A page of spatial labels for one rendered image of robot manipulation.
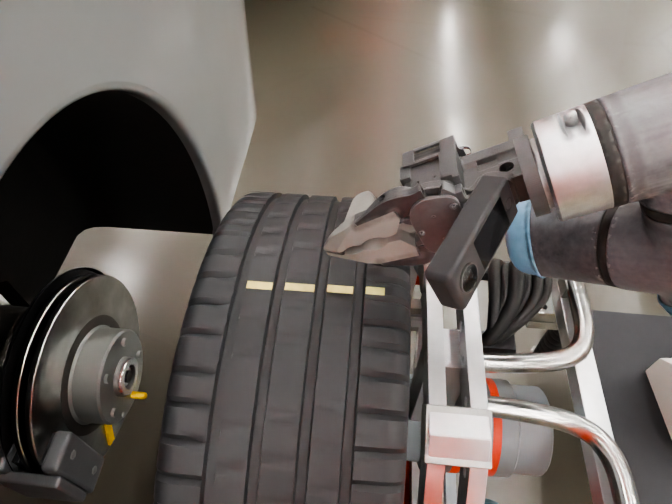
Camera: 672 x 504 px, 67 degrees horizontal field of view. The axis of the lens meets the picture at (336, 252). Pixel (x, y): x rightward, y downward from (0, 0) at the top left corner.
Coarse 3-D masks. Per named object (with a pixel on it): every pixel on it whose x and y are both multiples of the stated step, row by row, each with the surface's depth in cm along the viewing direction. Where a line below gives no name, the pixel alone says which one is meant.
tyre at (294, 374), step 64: (256, 192) 72; (256, 256) 56; (320, 256) 56; (192, 320) 51; (256, 320) 50; (320, 320) 51; (384, 320) 50; (192, 384) 48; (256, 384) 48; (320, 384) 47; (384, 384) 47; (192, 448) 46; (256, 448) 47; (320, 448) 46; (384, 448) 46
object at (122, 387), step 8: (120, 360) 80; (128, 360) 81; (120, 368) 79; (128, 368) 82; (136, 368) 84; (120, 376) 79; (128, 376) 81; (136, 376) 84; (120, 384) 79; (128, 384) 83; (120, 392) 79; (128, 392) 81
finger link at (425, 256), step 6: (420, 246) 48; (420, 252) 49; (426, 252) 49; (432, 252) 49; (408, 258) 50; (414, 258) 50; (420, 258) 50; (426, 258) 49; (384, 264) 51; (390, 264) 51; (396, 264) 50; (402, 264) 50; (408, 264) 50; (414, 264) 50; (420, 264) 50
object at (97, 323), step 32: (64, 288) 75; (96, 288) 80; (64, 320) 72; (96, 320) 81; (128, 320) 92; (32, 352) 68; (64, 352) 73; (96, 352) 76; (128, 352) 83; (32, 384) 66; (64, 384) 73; (96, 384) 74; (32, 416) 66; (64, 416) 74; (96, 416) 76; (32, 448) 67; (96, 448) 84
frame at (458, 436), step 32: (416, 320) 99; (416, 352) 101; (480, 352) 55; (480, 384) 52; (448, 416) 50; (480, 416) 50; (448, 448) 49; (480, 448) 49; (416, 480) 94; (480, 480) 50
